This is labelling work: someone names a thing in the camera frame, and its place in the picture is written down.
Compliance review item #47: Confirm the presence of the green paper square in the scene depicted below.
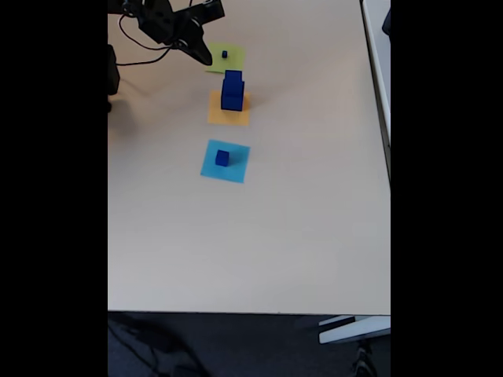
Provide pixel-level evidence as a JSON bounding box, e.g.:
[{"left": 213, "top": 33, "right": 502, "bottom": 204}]
[{"left": 204, "top": 42, "right": 247, "bottom": 75}]

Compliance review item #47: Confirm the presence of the orange paper square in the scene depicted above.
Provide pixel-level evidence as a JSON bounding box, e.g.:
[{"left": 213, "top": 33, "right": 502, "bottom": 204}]
[{"left": 207, "top": 89, "right": 251, "bottom": 126}]

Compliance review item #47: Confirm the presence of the light blue paper square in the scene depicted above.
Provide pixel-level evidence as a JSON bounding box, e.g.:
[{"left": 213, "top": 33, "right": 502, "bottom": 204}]
[{"left": 200, "top": 138, "right": 252, "bottom": 185}]

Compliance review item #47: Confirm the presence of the medium blue cube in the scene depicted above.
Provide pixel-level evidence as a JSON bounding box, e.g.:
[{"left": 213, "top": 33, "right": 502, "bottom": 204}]
[{"left": 224, "top": 69, "right": 244, "bottom": 90}]

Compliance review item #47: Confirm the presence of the large blue cube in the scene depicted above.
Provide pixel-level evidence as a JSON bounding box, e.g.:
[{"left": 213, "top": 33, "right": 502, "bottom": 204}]
[{"left": 220, "top": 79, "right": 245, "bottom": 112}]

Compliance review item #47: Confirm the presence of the white neighbouring table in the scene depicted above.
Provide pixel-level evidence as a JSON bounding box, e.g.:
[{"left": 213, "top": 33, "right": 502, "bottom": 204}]
[{"left": 360, "top": 0, "right": 391, "bottom": 184}]

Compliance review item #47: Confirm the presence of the white table leg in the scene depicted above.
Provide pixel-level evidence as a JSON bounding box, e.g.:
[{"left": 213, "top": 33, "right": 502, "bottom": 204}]
[{"left": 318, "top": 315, "right": 391, "bottom": 345}]

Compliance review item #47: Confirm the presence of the black camera box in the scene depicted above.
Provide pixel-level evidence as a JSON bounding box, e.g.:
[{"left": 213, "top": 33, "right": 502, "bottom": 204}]
[{"left": 184, "top": 0, "right": 226, "bottom": 27}]

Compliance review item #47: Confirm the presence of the black cable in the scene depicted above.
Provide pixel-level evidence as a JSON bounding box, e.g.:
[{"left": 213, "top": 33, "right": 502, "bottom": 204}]
[{"left": 116, "top": 13, "right": 177, "bottom": 67}]

